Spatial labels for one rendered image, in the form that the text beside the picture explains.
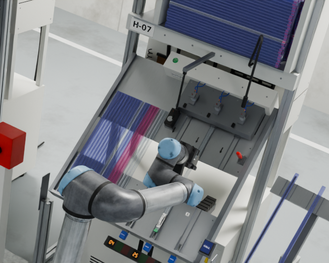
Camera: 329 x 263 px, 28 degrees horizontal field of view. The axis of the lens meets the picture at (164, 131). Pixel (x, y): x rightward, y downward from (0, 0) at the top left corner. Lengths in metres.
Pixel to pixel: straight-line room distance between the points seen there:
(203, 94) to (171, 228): 0.57
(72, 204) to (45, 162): 2.31
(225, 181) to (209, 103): 0.68
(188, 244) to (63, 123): 2.42
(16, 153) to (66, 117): 1.89
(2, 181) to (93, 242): 0.51
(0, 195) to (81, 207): 1.20
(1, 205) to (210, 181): 1.00
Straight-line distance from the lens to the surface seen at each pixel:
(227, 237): 2.86
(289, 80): 2.61
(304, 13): 2.49
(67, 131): 4.68
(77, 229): 2.05
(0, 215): 3.22
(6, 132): 2.99
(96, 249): 3.18
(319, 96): 5.99
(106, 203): 1.93
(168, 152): 2.28
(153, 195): 2.06
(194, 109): 2.67
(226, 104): 2.66
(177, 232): 2.55
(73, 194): 1.99
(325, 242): 4.21
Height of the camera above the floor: 2.25
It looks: 27 degrees down
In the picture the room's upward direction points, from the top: 12 degrees clockwise
